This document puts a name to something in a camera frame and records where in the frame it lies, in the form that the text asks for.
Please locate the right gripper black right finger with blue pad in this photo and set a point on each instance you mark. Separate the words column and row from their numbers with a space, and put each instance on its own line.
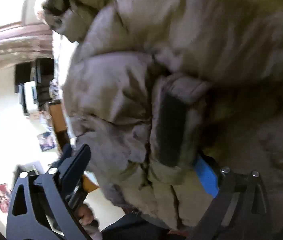
column 240, row 207

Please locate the black monitor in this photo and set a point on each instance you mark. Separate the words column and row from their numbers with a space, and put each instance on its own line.
column 24, row 72

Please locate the dark olive puffer jacket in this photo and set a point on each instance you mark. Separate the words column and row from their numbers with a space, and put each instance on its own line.
column 155, row 84

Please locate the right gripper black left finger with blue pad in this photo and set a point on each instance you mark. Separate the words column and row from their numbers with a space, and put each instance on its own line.
column 38, row 207

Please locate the floral lace curtain left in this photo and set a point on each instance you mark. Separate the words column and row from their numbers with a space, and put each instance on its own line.
column 23, row 43

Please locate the wooden desk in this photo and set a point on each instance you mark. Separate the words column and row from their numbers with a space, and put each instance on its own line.
column 57, row 122

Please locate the white printer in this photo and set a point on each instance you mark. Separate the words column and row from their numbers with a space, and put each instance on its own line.
column 28, row 97

